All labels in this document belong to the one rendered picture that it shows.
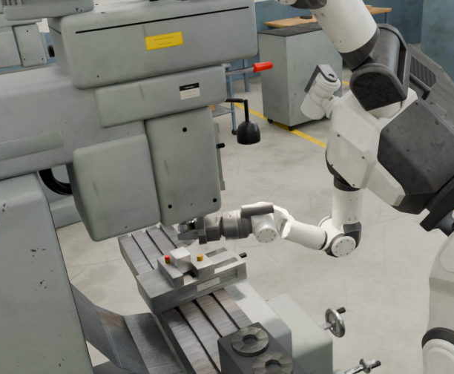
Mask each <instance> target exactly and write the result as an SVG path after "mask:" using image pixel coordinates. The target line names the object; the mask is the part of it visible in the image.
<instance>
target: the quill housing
mask: <svg viewBox="0 0 454 374"><path fill-rule="evenodd" d="M143 121H144V125H145V133H146V136H147V138H148V145H149V150H150V155H151V163H152V168H153V173H154V181H155V186H156V190H157V198H158V203H159V211H160V216H161V220H160V223H161V224H162V225H164V226H172V225H175V224H178V223H182V222H185V221H188V220H192V219H195V218H198V217H202V216H205V215H207V214H212V213H215V212H216V211H219V210H220V208H221V206H222V199H221V191H220V178H219V171H218V164H217V152H216V145H215V138H214V124H213V117H212V112H211V109H210V107H209V106H205V107H201V108H195V109H191V110H187V111H181V112H177V113H174V114H168V115H164V116H160V117H154V118H150V119H144V120H143Z"/></svg>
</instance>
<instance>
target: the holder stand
mask: <svg viewBox="0 0 454 374"><path fill-rule="evenodd" d="M217 344H218V350H219V357H220V367H221V373H222V374H308V373H307V371H305V370H304V369H303V368H302V367H301V366H300V365H299V363H297V362H296V360H294V358H293V357H292V356H291V355H290V354H289V353H288V352H287V351H286V350H285V349H284V348H283V347H282V346H281V345H280V344H279V342H278V341H277V340H276V339H275V338H274V337H273V336H272V335H271V334H270V333H269V332H268V331H267V330H266V329H265V328H264V326H263V325H262V324H261V323H260V322H256V323H254V324H251V325H249V326H247V327H244V328H242V329H239V330H238V331H236V332H233V333H231V334H229V335H226V336H224V337H222V338H219V339H217Z"/></svg>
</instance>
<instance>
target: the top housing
mask: <svg viewBox="0 0 454 374"><path fill-rule="evenodd" d="M47 24H48V27H49V31H50V37H51V40H52V44H53V49H54V53H55V57H56V63H57V65H58V66H59V67H60V68H61V69H62V70H63V71H64V72H65V73H66V74H67V75H68V76H70V78H71V80H72V83H73V84H74V86H75V87H76V88H78V89H81V90H84V89H88V88H96V87H100V86H104V85H112V84H116V83H120V82H127V81H131V80H136V79H143V78H148V77H152V76H159V75H163V74H167V73H175V72H179V71H183V70H190V69H195V68H202V67H206V66H210V65H218V64H222V63H227V62H233V61H238V60H242V59H249V58H252V57H254V56H255V55H256V54H257V29H256V18H255V6H254V0H188V1H181V0H180V1H177V0H158V1H150V0H131V1H121V2H114V3H109V4H95V5H94V8H93V10H91V11H88V12H84V13H77V14H73V15H68V16H58V17H53V18H47Z"/></svg>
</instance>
